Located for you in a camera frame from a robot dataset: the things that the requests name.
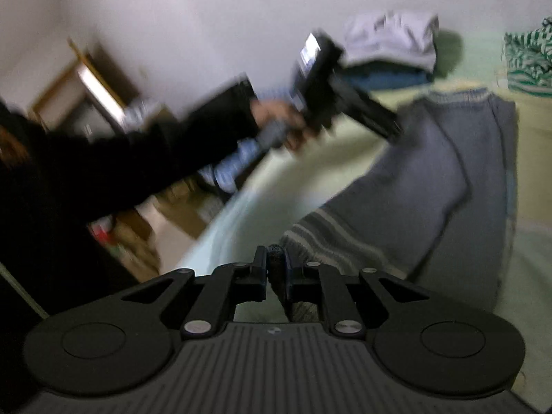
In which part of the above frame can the green striped garment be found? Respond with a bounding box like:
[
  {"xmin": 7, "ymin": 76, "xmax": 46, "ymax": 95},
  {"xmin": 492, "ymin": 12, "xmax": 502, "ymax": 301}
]
[{"xmin": 504, "ymin": 17, "xmax": 552, "ymax": 98}]

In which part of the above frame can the blue folded garment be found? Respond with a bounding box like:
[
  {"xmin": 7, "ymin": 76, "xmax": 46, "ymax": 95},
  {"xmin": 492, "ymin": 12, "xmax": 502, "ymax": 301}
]
[{"xmin": 345, "ymin": 62, "xmax": 436, "ymax": 92}]

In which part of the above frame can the person's left hand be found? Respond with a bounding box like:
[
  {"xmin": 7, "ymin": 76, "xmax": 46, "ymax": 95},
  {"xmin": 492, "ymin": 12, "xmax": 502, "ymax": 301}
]
[{"xmin": 250, "ymin": 100, "xmax": 309, "ymax": 152}]

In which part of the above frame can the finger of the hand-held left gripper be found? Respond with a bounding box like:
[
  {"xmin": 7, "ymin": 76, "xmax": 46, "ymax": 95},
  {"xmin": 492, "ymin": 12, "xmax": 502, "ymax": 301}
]
[{"xmin": 331, "ymin": 78, "xmax": 404, "ymax": 141}]

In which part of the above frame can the brown cardboard box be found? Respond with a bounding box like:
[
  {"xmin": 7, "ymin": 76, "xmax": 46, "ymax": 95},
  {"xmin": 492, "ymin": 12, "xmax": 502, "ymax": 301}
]
[{"xmin": 110, "ymin": 179, "xmax": 225, "ymax": 281}]

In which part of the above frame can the person's left forearm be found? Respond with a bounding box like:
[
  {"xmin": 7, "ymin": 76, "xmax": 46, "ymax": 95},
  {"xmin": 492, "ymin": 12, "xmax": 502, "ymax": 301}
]
[{"xmin": 82, "ymin": 78, "xmax": 260, "ymax": 218}]

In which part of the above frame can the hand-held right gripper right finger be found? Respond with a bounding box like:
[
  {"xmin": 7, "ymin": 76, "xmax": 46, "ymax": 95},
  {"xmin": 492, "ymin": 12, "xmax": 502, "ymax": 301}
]
[{"xmin": 282, "ymin": 261, "xmax": 430, "ymax": 338}]

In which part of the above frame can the white folded garment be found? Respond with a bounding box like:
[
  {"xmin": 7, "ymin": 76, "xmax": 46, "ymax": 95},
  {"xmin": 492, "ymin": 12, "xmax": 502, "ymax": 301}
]
[{"xmin": 343, "ymin": 11, "xmax": 441, "ymax": 74}]

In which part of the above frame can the yellow printed bed sheet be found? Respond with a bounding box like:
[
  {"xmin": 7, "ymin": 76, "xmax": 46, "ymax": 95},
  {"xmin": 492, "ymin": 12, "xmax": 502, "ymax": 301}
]
[{"xmin": 177, "ymin": 30, "xmax": 552, "ymax": 412}]

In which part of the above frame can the wooden cabinet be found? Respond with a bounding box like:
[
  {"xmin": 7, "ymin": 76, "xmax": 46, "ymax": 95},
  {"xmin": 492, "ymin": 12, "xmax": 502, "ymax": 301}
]
[{"xmin": 28, "ymin": 39, "xmax": 143, "ymax": 139}]

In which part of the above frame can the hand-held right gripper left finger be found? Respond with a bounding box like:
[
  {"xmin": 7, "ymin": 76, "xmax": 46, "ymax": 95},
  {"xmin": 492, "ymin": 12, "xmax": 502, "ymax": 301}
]
[{"xmin": 122, "ymin": 246, "xmax": 267, "ymax": 341}]

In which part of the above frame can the grey knit sweater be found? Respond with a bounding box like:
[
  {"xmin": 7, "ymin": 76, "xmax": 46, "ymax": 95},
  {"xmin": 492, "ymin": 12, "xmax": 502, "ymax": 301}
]
[{"xmin": 266, "ymin": 87, "xmax": 519, "ymax": 324}]

